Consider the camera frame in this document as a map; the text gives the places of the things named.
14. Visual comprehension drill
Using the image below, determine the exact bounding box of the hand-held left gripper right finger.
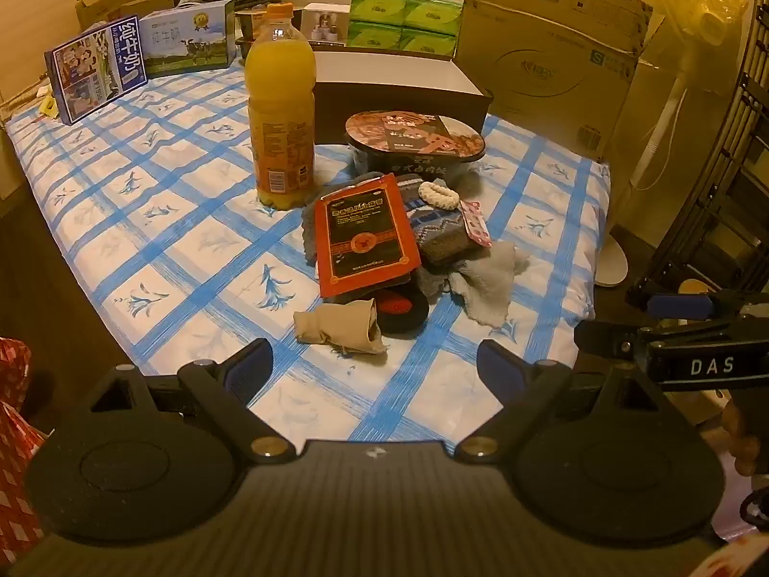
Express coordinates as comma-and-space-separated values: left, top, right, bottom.
453, 338, 665, 464

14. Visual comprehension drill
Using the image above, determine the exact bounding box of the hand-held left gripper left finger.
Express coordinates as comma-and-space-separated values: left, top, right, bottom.
86, 338, 297, 465

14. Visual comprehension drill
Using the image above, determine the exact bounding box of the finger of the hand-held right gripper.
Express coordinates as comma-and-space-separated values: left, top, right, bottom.
625, 287, 731, 321
573, 318, 653, 369

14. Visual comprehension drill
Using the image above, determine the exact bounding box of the grey fleece towel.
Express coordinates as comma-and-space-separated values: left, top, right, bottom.
417, 243, 530, 328

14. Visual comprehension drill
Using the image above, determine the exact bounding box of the beige sock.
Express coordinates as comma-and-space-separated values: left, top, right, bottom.
293, 299, 388, 355

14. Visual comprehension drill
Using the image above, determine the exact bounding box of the knit patterned sock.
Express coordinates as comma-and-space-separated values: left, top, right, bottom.
393, 173, 482, 265

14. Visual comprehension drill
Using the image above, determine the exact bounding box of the brown box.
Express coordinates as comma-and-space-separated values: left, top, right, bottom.
312, 51, 494, 145

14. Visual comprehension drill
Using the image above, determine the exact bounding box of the person's right hand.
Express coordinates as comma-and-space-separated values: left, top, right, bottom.
721, 400, 769, 480

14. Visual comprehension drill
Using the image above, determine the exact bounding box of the black round disc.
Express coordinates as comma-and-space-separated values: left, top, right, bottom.
375, 288, 430, 334

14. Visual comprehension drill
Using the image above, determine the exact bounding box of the red white patterned packet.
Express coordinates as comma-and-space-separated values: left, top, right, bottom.
459, 200, 494, 249

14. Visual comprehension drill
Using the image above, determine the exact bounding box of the blue checked bedsheet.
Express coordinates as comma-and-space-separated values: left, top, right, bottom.
3, 63, 614, 452

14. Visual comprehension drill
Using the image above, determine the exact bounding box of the red black flat packet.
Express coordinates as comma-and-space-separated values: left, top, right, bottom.
314, 173, 423, 300

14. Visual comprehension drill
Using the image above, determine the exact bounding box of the white scrunchie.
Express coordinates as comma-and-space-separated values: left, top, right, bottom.
419, 180, 460, 211

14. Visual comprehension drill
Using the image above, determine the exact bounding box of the white standing fan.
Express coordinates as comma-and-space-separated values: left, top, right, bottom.
595, 9, 731, 289

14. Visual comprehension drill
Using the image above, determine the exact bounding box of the black metal rack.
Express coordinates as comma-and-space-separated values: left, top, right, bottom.
652, 42, 769, 295

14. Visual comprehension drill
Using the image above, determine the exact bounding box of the black instant rice bowl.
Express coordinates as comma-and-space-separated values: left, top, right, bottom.
344, 109, 486, 184

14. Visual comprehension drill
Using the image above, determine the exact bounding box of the orange juice bottle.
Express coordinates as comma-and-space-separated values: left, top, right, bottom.
244, 3, 317, 211

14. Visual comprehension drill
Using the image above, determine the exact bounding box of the red checked bag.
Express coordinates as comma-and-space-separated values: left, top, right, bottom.
0, 337, 49, 566

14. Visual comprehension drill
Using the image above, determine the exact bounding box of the large cardboard box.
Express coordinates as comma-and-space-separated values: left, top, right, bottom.
453, 0, 653, 163

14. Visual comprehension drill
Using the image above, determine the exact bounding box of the green blue milk box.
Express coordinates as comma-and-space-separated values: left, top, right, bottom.
139, 0, 237, 78

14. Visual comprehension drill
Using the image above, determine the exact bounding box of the white photo box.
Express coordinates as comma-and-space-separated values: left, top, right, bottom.
300, 3, 351, 49

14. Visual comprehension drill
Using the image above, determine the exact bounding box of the green tissue multipack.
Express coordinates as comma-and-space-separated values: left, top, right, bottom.
347, 0, 465, 61

